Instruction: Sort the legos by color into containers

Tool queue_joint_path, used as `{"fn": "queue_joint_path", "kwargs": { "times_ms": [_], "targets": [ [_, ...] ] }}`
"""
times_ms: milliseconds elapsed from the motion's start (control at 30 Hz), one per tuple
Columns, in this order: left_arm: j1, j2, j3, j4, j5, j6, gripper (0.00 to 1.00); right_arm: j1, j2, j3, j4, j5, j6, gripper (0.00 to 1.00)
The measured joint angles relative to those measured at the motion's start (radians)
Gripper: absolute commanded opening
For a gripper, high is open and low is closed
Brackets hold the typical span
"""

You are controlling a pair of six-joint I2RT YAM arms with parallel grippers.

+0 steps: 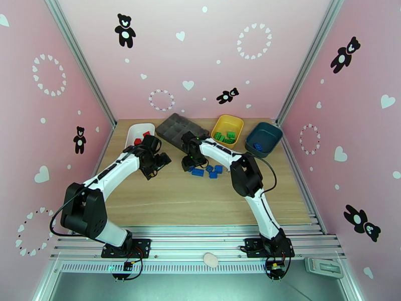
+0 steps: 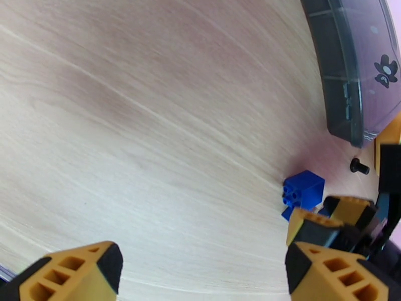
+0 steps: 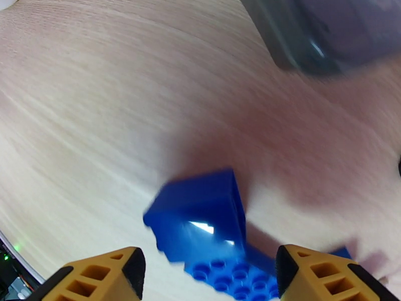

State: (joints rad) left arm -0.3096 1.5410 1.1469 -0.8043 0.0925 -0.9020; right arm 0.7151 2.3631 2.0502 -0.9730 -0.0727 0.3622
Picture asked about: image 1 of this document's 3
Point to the aluminium front rails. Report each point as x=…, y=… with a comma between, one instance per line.
x=194, y=243

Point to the aluminium frame post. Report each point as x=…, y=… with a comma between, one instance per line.
x=311, y=55
x=80, y=55

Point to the black bear wall sticker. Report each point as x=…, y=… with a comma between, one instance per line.
x=80, y=141
x=343, y=58
x=125, y=34
x=358, y=219
x=226, y=97

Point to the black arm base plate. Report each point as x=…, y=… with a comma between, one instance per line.
x=250, y=245
x=142, y=245

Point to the grey plastic latch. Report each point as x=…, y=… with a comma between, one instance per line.
x=324, y=266

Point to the beige oval pad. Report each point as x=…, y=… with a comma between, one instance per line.
x=210, y=259

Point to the yellow plastic container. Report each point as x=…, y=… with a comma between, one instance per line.
x=227, y=123

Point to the white plastic container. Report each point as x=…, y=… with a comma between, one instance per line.
x=134, y=129

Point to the black connector board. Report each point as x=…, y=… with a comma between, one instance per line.
x=275, y=268
x=127, y=266

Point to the red lego brick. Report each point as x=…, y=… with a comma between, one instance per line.
x=146, y=133
x=137, y=141

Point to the long blue lego brick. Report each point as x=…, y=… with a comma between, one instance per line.
x=197, y=172

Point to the slotted metal vent strip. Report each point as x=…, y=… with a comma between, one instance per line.
x=188, y=268

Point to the long green lego brick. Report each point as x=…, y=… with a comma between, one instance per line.
x=223, y=139
x=231, y=134

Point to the grey compartment organizer tray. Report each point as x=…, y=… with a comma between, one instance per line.
x=172, y=127

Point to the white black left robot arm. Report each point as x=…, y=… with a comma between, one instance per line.
x=116, y=173

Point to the aluminium side rail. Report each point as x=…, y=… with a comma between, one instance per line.
x=305, y=190

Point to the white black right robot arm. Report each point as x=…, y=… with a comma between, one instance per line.
x=216, y=151

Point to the dark teal plastic container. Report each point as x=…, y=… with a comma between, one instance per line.
x=266, y=134

